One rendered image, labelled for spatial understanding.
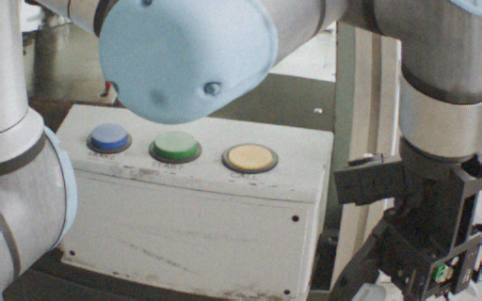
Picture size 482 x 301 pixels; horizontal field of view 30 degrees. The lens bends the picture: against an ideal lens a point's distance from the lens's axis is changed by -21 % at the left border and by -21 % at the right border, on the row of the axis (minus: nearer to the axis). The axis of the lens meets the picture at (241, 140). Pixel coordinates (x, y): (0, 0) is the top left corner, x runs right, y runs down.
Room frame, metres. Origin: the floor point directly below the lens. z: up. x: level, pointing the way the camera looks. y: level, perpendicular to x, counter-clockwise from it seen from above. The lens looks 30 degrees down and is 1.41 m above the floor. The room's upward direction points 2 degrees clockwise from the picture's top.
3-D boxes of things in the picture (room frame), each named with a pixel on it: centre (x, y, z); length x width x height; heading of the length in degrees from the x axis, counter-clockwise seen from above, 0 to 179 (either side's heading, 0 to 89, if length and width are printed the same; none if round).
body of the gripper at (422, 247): (0.54, -0.14, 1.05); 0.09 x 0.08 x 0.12; 29
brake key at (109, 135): (0.89, 0.13, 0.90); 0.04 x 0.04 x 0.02
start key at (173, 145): (0.88, 0.06, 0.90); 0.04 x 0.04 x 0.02
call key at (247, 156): (0.87, -0.01, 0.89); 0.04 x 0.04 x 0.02
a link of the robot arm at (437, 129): (0.55, -0.14, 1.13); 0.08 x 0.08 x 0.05
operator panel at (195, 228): (0.90, 0.06, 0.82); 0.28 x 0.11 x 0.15; 80
